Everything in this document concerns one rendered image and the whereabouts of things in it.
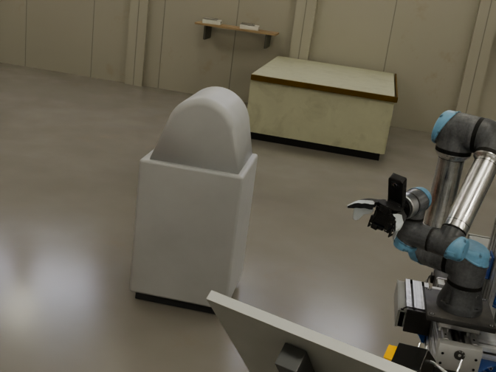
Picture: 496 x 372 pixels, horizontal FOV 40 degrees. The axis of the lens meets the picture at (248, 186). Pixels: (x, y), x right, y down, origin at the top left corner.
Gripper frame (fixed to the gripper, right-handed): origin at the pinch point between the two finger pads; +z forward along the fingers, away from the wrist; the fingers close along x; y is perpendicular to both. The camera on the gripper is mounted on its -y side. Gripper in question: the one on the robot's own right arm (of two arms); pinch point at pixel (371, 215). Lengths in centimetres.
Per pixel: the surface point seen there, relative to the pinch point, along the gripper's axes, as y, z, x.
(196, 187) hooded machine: 97, -143, 166
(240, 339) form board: 3, 70, -11
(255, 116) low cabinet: 185, -544, 401
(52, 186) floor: 213, -221, 387
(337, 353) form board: -10, 76, -31
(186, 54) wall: 187, -682, 652
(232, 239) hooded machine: 123, -154, 140
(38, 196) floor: 211, -193, 372
